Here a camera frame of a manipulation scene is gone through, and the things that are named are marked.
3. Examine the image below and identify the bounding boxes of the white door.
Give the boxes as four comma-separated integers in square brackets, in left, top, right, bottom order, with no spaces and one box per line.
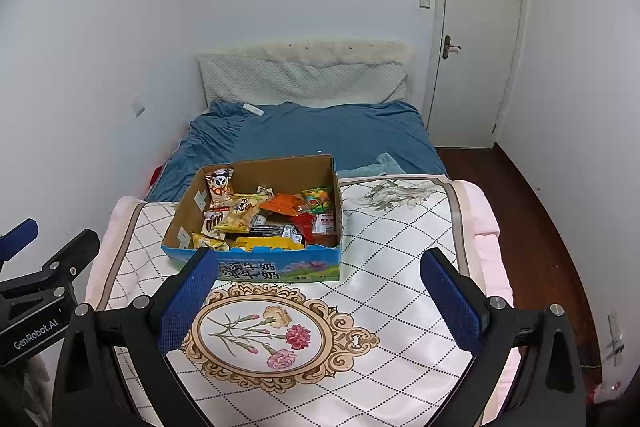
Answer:
[425,0,528,150]

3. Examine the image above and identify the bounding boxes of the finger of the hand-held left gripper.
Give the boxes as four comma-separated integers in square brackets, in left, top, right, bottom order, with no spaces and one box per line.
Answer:
[0,218,40,263]
[0,229,101,303]

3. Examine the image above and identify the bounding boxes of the white wafer stick packet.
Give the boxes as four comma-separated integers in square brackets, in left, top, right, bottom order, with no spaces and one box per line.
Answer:
[202,211,226,238]

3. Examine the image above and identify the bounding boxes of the blue bedsheet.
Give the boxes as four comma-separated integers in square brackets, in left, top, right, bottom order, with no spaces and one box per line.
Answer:
[145,101,448,202]

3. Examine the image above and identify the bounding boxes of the light blue cloth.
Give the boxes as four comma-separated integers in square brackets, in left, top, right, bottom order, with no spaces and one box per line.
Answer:
[345,153,408,180]

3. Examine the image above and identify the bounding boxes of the orange panda snack packet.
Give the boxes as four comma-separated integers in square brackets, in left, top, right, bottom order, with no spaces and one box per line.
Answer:
[205,168,236,210]

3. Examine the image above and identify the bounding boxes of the cream fuzzy headboard cover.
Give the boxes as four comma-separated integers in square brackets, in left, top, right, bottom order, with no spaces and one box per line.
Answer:
[265,38,416,68]

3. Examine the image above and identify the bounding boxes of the low white wall socket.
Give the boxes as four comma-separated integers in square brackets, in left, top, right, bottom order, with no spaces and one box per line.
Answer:
[606,311,626,368]

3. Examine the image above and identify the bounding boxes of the white dotted pillow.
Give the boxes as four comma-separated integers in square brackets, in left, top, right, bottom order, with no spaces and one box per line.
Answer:
[196,53,408,108]

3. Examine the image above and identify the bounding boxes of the yellow rice cracker packet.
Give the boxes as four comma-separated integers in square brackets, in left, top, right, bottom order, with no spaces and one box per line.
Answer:
[212,193,268,233]

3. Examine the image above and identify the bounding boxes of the printed blue cardboard box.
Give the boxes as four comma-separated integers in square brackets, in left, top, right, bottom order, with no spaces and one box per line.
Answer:
[161,154,343,283]

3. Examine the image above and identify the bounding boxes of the large yellow black packet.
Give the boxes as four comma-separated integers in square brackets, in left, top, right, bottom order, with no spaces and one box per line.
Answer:
[232,222,307,253]

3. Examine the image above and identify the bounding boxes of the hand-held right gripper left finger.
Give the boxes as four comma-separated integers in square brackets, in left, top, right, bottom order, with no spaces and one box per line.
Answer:
[52,247,221,427]

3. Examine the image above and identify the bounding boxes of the white red striped packet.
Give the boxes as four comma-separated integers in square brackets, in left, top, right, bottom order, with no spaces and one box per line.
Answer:
[312,212,337,235]

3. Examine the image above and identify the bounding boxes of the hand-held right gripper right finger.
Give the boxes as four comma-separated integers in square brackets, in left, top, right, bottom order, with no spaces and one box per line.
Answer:
[420,248,586,427]

